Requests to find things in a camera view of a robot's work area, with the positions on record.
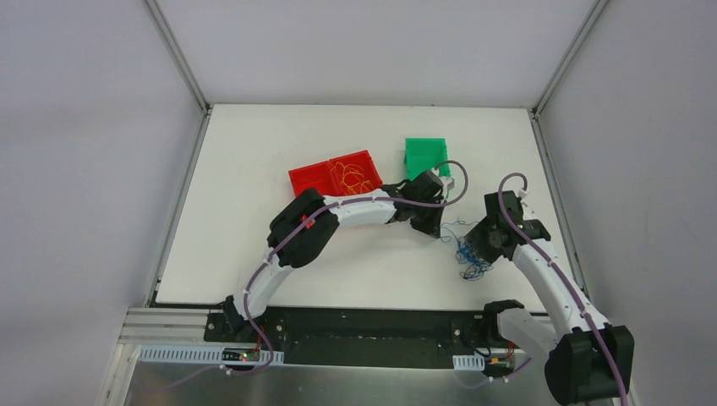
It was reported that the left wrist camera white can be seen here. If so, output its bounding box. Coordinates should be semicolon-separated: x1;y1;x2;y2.
439;176;455;199

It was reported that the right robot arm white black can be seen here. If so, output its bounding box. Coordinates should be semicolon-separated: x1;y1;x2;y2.
465;191;635;405

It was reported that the yellow thin wire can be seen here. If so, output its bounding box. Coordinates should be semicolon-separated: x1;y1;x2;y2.
329;161;375;196

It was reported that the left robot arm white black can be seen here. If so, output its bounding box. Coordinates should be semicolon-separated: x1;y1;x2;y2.
222;169;454;343

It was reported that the red two-compartment plastic bin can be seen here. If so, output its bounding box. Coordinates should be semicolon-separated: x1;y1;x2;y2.
288;150;383;196

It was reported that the bundle of thin wires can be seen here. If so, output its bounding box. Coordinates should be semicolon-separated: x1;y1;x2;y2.
439;218;497;282

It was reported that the green plastic bin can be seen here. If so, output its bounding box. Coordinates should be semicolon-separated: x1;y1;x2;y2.
404;138;448;180

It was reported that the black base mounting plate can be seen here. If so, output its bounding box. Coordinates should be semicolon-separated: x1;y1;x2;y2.
204;306;521;376

